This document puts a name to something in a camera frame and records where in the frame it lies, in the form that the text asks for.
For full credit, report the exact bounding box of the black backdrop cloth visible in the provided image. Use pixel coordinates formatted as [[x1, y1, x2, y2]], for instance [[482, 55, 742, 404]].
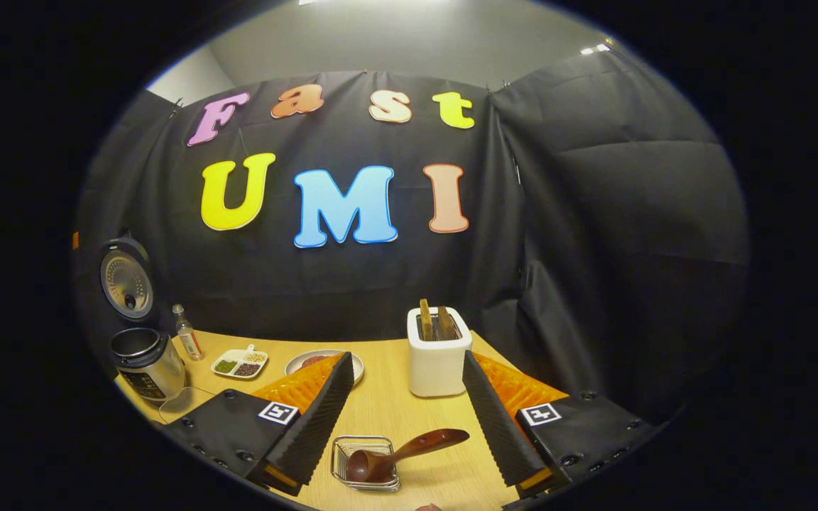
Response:
[[72, 50, 751, 427]]

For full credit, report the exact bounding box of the grey rice cooker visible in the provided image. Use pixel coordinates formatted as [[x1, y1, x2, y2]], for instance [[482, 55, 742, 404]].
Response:
[[99, 236, 187, 405]]

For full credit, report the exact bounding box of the round white plate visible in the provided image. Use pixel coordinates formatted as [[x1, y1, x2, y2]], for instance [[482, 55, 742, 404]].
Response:
[[285, 349, 365, 386]]

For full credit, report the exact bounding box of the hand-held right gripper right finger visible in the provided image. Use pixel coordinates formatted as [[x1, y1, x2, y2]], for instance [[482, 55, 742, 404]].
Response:
[[462, 350, 658, 501]]

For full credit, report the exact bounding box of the red-brown wooden spoon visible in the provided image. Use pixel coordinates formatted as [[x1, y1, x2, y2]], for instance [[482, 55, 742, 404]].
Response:
[[346, 428, 471, 485]]

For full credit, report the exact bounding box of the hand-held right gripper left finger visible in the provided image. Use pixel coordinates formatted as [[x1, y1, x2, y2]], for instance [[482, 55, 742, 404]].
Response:
[[164, 351, 355, 498]]

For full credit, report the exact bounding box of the white chopstick holder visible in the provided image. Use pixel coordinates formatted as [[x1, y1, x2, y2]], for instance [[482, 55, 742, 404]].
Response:
[[407, 307, 473, 398]]

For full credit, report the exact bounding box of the small clear glass bottle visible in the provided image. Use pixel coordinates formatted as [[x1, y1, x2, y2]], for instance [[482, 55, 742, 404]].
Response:
[[171, 304, 204, 361]]

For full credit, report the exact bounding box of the translucent square tray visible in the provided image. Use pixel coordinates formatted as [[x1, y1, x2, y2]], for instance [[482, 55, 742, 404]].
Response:
[[158, 387, 217, 424]]

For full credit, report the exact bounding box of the clear square rice container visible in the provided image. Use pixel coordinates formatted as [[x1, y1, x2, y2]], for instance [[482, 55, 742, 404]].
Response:
[[330, 436, 401, 493]]

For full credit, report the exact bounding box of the divided white bean dish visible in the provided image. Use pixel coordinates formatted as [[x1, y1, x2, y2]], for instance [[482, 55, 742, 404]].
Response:
[[211, 344, 269, 380]]

